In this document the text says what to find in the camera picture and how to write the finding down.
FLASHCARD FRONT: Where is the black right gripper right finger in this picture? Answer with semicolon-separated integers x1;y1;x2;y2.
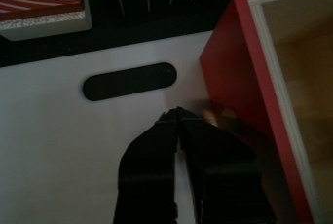
175;106;278;224

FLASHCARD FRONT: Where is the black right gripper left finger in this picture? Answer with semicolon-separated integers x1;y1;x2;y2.
112;107;180;224

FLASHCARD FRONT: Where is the small wooden drawer knob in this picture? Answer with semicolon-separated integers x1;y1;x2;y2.
200;106;239;128

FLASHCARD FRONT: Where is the red wooden drawer cabinet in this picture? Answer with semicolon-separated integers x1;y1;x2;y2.
197;0;333;224

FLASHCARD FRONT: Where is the red white striped box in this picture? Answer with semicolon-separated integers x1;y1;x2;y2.
0;0;93;42

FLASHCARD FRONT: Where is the white cutting board with handle slot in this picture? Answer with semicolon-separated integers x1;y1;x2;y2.
0;30;217;224

